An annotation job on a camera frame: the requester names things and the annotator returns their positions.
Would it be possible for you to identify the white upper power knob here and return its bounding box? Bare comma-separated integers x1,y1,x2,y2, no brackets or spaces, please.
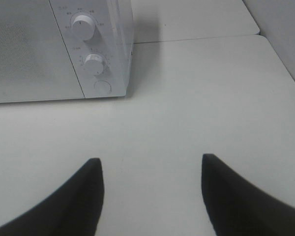
71,14,95,41

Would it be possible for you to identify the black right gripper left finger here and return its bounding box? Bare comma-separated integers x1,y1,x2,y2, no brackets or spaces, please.
0,158,105,236

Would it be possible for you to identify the white microwave door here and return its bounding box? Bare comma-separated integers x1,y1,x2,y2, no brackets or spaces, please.
0,0,84,103

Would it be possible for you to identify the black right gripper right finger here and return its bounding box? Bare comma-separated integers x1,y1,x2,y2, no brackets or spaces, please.
202,154,295,236

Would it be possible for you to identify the white microwave oven body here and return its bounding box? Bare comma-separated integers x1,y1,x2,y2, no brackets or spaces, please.
50,0,134,98

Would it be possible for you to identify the white timer knob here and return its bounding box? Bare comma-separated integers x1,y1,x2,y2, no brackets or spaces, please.
84,54,104,75

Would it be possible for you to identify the round door release button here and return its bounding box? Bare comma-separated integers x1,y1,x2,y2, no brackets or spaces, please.
94,81,112,95

